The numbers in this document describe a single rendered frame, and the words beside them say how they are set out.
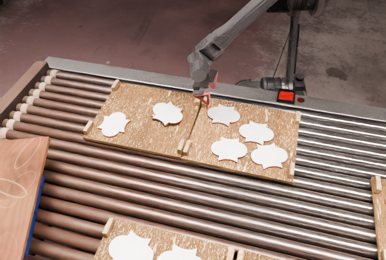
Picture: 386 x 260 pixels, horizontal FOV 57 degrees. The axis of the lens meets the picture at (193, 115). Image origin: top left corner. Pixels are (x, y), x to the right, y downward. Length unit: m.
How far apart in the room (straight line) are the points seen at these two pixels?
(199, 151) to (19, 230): 0.65
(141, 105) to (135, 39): 2.17
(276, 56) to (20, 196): 2.68
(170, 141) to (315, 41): 2.59
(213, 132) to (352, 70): 2.23
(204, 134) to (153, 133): 0.20
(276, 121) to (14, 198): 0.99
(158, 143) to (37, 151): 0.43
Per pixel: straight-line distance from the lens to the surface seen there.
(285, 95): 1.62
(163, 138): 1.41
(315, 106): 1.62
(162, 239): 1.18
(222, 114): 1.48
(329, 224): 1.28
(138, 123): 1.47
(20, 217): 1.21
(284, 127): 1.47
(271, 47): 3.55
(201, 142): 1.39
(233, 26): 1.26
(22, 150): 1.38
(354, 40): 3.88
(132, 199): 1.29
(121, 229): 1.21
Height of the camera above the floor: 2.00
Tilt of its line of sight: 46 degrees down
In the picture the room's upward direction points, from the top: 2 degrees counter-clockwise
